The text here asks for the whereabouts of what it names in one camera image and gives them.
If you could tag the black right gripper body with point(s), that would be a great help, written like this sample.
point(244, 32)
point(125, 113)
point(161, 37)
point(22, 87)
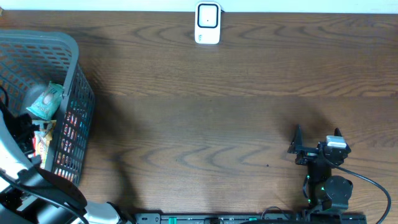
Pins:
point(308, 155)

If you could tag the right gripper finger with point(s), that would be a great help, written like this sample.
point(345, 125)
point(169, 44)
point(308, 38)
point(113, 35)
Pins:
point(337, 132)
point(296, 145)

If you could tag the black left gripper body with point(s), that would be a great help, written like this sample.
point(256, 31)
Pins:
point(15, 124)

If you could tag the large beige snack bag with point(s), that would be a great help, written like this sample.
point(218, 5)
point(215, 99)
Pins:
point(42, 139)

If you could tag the teal wet wipes pack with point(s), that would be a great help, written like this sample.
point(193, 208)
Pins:
point(48, 102)

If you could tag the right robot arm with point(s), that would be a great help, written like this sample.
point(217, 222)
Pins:
point(327, 194)

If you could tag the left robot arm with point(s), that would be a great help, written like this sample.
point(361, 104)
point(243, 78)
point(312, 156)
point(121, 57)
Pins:
point(30, 194)

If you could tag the white barcode scanner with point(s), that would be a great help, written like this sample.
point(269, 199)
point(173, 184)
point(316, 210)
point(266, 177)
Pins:
point(207, 23)

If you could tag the grey plastic shopping basket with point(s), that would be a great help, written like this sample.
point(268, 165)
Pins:
point(30, 60)

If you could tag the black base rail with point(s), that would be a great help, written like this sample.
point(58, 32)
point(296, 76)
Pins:
point(156, 218)

